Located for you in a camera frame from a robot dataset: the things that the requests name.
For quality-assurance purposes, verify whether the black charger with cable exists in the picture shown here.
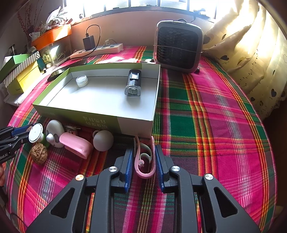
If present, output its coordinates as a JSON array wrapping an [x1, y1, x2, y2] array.
[[83, 24, 101, 57]]

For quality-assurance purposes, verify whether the green tissue box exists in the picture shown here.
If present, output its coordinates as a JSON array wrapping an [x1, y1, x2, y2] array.
[[0, 54, 31, 82]]

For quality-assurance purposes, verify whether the grey round ball gadget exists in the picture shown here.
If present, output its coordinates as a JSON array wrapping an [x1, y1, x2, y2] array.
[[92, 130, 114, 151]]

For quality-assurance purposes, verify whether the pink clip case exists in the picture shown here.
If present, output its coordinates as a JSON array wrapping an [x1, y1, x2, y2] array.
[[59, 132, 93, 159]]

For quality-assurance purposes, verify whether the white power strip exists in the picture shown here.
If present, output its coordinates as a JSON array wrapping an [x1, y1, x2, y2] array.
[[70, 43, 124, 59]]

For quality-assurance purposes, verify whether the striped cardboard box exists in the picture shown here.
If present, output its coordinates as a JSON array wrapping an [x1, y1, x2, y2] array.
[[3, 51, 40, 87]]

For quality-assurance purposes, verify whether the shallow green cardboard box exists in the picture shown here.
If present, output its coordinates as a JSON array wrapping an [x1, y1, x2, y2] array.
[[33, 63, 161, 138]]

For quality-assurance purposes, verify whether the cream heart-pattern curtain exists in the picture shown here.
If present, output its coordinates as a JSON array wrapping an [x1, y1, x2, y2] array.
[[203, 1, 286, 119]]

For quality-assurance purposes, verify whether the small clear cream jar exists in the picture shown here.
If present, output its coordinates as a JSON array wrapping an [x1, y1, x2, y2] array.
[[76, 75, 89, 88]]

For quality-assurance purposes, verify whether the yellow cardboard box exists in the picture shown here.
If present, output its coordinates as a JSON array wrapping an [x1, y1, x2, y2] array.
[[6, 61, 41, 95]]

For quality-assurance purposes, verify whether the pink earhook headphone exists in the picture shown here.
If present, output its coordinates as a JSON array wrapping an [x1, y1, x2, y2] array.
[[133, 136, 156, 180]]

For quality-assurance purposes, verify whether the white egg-shaped gadget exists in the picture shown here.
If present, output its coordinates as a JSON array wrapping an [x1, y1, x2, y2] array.
[[46, 119, 65, 148]]

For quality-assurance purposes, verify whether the small pink desk heater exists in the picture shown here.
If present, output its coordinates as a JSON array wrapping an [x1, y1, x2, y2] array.
[[153, 19, 203, 73]]

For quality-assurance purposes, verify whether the green thread spool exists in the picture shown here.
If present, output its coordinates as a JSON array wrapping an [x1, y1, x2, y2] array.
[[28, 123, 50, 148]]

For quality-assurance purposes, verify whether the brown walnut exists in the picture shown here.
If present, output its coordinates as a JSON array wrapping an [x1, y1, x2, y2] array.
[[30, 143, 48, 165]]

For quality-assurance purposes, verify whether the plaid tablecloth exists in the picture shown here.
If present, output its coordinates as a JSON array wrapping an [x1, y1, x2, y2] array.
[[4, 46, 277, 232]]

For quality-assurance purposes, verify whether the small green carton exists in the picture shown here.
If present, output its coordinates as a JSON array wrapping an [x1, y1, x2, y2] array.
[[42, 54, 53, 68]]

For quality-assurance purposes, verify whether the black bike light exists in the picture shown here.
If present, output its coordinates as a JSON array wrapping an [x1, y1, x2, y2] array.
[[124, 69, 142, 97]]

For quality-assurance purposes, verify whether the black smartphone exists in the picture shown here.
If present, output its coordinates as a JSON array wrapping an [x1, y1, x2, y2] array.
[[47, 58, 87, 82]]

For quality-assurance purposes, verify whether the orange plastic tray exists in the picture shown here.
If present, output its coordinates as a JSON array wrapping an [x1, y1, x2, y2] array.
[[31, 24, 72, 51]]

